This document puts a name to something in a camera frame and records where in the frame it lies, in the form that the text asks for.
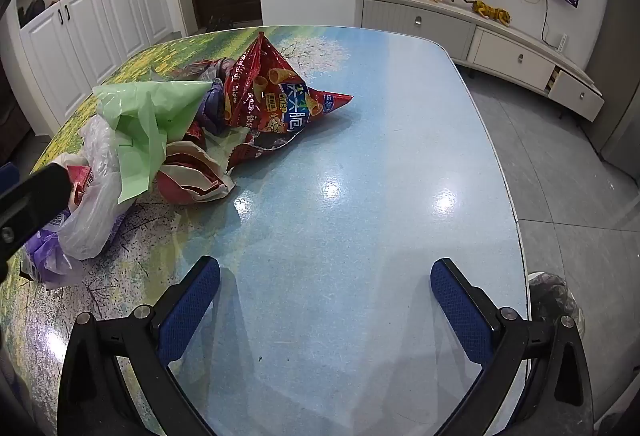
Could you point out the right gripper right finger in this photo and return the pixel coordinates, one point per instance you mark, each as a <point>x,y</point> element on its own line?
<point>556,398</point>

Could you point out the white tv cabinet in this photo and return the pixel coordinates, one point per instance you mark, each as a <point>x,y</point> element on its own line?
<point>482,45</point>

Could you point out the purple plastic bag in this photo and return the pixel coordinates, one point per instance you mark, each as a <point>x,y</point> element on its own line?
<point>46,263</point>

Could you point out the colourful crumpled snack wrapper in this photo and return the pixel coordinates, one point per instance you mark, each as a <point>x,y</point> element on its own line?
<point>210,113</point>

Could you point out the clear white plastic bag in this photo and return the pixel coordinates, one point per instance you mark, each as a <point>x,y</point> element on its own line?
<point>93,223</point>

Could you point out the red snack chip bag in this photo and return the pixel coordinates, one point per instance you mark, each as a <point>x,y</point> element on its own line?
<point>270,102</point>

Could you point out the white power strip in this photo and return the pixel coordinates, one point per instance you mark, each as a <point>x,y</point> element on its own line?
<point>562,43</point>

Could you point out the black handbag on shelf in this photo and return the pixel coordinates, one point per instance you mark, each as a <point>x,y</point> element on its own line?
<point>35,8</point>

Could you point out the white trash bin black liner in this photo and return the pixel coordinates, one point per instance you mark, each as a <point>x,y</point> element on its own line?
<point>550,299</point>

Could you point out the red white paper package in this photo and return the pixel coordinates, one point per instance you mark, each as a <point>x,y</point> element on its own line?
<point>189,176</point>

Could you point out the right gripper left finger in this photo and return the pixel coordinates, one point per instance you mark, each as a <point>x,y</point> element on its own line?
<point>93,398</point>

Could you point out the grey refrigerator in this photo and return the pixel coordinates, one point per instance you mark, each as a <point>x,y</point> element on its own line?
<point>614,67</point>

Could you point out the white shoe cabinet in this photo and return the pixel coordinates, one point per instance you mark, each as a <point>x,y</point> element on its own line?
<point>74,45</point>

